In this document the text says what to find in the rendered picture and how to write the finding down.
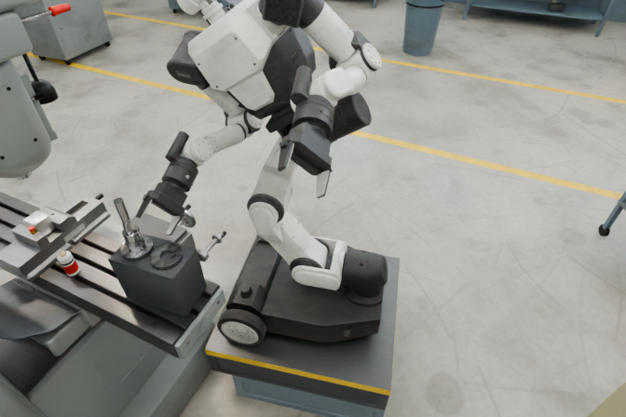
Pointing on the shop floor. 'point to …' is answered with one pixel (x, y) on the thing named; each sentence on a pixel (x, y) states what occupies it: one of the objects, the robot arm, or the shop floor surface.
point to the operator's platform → (316, 365)
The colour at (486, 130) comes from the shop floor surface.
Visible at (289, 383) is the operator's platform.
